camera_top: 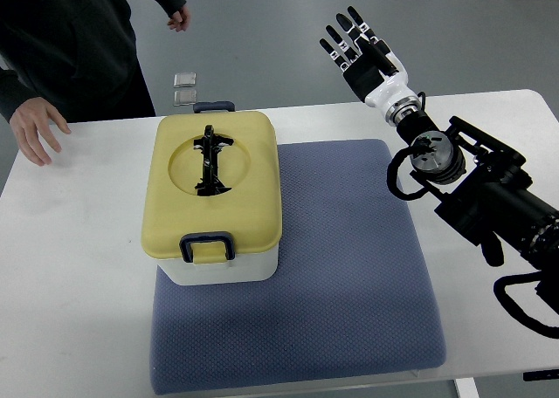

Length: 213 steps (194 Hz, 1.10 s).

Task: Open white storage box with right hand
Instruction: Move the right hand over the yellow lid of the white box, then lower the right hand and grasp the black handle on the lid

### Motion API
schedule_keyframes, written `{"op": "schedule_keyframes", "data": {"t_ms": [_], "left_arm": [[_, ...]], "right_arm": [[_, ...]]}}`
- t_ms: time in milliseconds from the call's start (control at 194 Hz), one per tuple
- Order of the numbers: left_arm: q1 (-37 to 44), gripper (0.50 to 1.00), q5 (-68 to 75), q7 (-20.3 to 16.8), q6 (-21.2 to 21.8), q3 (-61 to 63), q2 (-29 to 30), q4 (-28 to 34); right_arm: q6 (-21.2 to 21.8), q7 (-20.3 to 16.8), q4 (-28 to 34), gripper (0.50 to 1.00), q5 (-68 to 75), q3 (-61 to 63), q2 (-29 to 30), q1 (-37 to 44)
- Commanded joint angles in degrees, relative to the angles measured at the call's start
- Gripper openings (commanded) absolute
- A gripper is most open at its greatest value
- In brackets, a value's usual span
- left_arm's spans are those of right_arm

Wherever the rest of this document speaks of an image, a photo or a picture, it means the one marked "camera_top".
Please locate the person left hand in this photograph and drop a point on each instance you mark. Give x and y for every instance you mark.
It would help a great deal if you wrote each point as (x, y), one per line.
(30, 124)

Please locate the person right hand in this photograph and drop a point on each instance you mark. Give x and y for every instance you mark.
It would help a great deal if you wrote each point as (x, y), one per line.
(180, 20)

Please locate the upper floor metal plate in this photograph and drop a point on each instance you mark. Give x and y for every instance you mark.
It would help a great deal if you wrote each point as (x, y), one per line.
(184, 79)

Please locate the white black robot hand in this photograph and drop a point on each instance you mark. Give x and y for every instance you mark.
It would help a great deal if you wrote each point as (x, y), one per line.
(372, 71)

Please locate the person dark clothed body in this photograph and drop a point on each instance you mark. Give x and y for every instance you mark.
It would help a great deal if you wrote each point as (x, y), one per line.
(78, 55)

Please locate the white storage box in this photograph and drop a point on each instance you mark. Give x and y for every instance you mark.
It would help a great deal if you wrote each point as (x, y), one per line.
(210, 266)

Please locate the yellow box lid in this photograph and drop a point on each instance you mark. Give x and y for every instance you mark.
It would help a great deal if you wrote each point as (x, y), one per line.
(213, 188)

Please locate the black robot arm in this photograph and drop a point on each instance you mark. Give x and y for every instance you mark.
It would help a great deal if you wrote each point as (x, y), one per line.
(483, 195)

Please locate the blue grey cushion mat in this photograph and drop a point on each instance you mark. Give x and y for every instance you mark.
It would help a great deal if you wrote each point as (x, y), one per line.
(351, 295)

